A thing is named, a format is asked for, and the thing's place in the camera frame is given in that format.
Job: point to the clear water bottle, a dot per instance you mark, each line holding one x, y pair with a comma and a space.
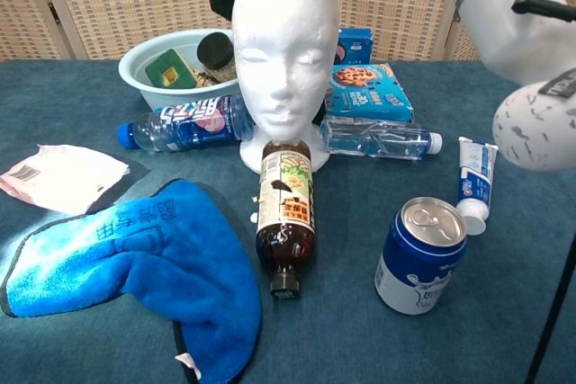
378, 137

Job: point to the blue white drink can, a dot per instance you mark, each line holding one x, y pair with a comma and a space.
420, 262

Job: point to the black screen hinge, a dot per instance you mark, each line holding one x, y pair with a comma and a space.
54, 13

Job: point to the green scouring sponge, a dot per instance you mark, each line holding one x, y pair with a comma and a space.
168, 69

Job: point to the light blue plastic basin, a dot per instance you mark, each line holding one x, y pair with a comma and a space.
135, 69

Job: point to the white blue toothpaste tube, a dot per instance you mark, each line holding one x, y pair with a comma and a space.
474, 177

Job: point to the blue-capped sports drink bottle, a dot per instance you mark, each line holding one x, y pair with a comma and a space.
189, 125

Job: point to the white foam mannequin head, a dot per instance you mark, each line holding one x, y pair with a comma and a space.
285, 42

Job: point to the brown tea bottle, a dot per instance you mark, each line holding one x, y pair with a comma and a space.
285, 204

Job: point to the blue chocolate chip cookie box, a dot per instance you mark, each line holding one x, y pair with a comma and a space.
369, 91

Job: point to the white barcode packet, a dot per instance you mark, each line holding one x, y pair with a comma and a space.
63, 177

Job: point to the blue Oreo box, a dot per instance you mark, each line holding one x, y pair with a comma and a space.
355, 44

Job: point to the jar with black lid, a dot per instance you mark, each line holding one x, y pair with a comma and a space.
215, 49

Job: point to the blue tablecloth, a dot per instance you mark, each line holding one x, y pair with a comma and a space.
405, 348

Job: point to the blue microfibre towel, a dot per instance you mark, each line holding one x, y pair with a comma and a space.
135, 258

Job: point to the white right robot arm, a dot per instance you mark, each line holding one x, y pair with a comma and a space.
504, 38

